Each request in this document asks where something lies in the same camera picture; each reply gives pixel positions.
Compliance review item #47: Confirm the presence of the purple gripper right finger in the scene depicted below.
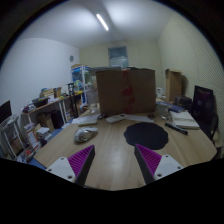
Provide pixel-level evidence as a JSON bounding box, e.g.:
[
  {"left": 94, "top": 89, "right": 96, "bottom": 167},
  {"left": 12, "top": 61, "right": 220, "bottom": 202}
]
[{"left": 134, "top": 144, "right": 183, "bottom": 184}]

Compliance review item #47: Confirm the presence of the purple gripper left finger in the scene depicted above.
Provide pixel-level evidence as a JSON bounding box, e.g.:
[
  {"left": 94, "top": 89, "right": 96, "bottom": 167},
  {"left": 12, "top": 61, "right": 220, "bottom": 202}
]
[{"left": 46, "top": 145, "right": 95, "bottom": 186}]

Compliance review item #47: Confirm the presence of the black round mouse pad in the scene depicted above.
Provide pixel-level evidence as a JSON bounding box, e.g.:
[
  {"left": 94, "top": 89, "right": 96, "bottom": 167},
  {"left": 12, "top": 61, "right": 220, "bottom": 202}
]
[{"left": 124, "top": 122, "right": 168, "bottom": 150}]

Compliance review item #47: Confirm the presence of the grey computer mouse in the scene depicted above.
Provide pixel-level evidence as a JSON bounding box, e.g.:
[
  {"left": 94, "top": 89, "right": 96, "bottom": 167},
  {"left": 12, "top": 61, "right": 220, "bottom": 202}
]
[{"left": 74, "top": 127, "right": 98, "bottom": 143}]

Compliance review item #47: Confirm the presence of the black remote control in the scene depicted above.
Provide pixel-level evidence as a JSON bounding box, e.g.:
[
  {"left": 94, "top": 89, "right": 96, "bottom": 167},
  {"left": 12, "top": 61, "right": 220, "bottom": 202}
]
[{"left": 165, "top": 122, "right": 188, "bottom": 135}]

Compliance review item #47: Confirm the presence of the white keyboard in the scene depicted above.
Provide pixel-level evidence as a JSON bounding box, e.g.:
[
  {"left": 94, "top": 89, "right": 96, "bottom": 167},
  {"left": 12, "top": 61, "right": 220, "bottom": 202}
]
[{"left": 78, "top": 118, "right": 97, "bottom": 126}]

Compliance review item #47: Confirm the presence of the white paper sheet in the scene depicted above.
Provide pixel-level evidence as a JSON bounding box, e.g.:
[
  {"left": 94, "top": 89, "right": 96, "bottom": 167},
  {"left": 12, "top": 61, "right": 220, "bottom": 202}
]
[{"left": 126, "top": 115, "right": 154, "bottom": 123}]

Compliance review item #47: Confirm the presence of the white folded cloth stack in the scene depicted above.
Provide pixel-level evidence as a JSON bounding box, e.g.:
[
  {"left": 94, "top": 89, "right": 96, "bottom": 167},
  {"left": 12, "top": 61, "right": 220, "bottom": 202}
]
[{"left": 170, "top": 111, "right": 200, "bottom": 129}]

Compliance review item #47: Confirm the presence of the wooden side desk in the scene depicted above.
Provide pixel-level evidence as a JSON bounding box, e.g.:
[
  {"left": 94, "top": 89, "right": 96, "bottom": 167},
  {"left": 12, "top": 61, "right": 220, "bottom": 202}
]
[{"left": 22, "top": 94, "right": 79, "bottom": 131}]

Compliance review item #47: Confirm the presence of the white remote control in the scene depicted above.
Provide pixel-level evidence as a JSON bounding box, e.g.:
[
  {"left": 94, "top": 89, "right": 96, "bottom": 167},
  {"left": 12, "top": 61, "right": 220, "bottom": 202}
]
[{"left": 106, "top": 114, "right": 126, "bottom": 124}]

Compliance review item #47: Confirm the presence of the black office chair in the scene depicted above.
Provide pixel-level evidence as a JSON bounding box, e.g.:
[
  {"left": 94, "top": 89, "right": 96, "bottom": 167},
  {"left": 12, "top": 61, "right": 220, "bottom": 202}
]
[{"left": 191, "top": 86, "right": 219, "bottom": 140}]

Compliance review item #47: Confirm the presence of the large brown cardboard box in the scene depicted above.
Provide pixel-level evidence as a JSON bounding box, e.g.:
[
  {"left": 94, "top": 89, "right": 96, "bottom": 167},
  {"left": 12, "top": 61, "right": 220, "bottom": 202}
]
[{"left": 96, "top": 69, "right": 156, "bottom": 115}]

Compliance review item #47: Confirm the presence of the tall brown cardboard box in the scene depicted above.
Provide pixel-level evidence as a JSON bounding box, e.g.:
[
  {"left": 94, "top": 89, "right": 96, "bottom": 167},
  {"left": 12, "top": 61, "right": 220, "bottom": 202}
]
[{"left": 165, "top": 69, "right": 182, "bottom": 101}]

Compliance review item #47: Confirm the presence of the black computer monitor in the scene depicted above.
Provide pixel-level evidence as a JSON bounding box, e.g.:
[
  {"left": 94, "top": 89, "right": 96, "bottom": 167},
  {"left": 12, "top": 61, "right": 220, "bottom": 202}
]
[{"left": 0, "top": 101, "right": 12, "bottom": 124}]

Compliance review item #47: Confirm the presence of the blue white shelf rack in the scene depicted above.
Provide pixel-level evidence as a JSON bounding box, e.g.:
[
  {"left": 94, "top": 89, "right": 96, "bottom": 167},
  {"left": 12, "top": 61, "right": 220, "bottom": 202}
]
[{"left": 71, "top": 65, "right": 88, "bottom": 105}]

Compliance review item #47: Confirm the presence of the fluorescent ceiling light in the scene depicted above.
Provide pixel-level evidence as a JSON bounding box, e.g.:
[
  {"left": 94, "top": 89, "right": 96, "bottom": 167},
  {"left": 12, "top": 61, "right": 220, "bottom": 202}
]
[{"left": 96, "top": 14, "right": 109, "bottom": 31}]

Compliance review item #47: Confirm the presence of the round wall clock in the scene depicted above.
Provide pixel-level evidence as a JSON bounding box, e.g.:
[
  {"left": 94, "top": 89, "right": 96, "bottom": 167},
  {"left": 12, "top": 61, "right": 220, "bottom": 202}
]
[{"left": 69, "top": 55, "right": 74, "bottom": 62}]

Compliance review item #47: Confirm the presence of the window on back wall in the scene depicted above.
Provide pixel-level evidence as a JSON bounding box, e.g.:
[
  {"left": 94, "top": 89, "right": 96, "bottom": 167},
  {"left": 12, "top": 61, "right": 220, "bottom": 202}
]
[{"left": 108, "top": 46, "right": 129, "bottom": 68}]

